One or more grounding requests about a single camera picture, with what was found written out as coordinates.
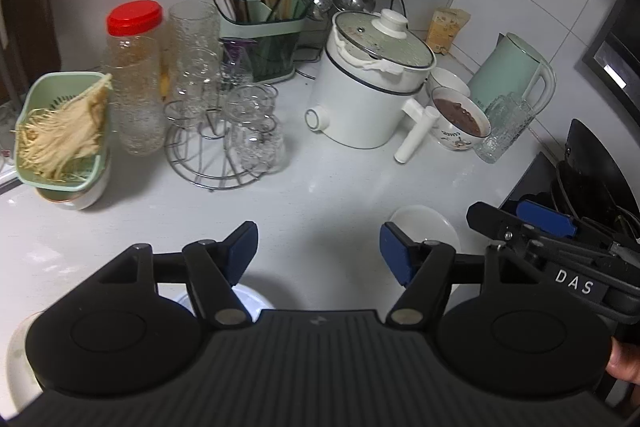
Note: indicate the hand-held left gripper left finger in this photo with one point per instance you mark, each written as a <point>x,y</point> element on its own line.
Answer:
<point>242,254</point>

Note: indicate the pale green electric kettle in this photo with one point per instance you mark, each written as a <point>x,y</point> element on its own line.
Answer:
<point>505,67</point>

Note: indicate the yellow paper packet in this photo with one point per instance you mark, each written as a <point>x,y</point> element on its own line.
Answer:
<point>447,29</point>

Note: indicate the black range hood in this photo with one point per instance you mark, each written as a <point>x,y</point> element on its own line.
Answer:
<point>617,42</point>

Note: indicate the green colander basket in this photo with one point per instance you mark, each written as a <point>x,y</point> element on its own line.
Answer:
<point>50,87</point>

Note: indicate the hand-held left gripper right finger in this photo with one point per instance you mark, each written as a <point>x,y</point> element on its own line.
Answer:
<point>395,254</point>

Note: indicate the red lid plastic jar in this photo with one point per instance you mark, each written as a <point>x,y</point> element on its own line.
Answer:
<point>135,72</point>

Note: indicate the small white saucer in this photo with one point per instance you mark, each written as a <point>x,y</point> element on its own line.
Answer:
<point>425,222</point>

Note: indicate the purple tinted glass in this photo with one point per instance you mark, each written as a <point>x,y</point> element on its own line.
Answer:
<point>235,57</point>

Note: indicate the green utensil holder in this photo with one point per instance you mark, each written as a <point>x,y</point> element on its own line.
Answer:
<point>270,47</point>

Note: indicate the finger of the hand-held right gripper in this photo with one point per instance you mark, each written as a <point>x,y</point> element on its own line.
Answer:
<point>547,217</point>
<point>492,219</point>

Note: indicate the ribbed glass tumbler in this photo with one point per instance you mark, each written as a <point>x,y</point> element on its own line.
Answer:
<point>505,132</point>

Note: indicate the large floral plate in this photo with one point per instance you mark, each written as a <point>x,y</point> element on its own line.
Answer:
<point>20,357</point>

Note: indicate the white electric cooker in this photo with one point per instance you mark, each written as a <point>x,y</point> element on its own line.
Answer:
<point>360,107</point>

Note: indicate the white bowl with brown rim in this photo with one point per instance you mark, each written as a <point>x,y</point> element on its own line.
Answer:
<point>85,199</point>

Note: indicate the patterned bowl with brown food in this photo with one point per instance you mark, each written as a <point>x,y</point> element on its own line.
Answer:
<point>460,114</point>

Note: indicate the tall textured glass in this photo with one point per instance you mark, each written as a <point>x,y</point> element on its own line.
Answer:
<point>195,52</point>

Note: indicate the plain white bowl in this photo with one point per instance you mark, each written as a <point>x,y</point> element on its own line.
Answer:
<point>447,79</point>

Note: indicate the person's right hand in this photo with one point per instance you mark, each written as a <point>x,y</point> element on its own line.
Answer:
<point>625,362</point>

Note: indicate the pale noodle bundle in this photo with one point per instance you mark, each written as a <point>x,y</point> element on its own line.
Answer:
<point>60,137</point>

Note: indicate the white cooker glass lid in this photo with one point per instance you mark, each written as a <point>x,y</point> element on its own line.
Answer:
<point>385,42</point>

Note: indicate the textured clear glass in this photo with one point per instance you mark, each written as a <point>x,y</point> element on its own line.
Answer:
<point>250,102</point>
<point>260,147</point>

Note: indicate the wooden cutting board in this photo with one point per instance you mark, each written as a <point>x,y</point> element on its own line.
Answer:
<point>25,7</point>

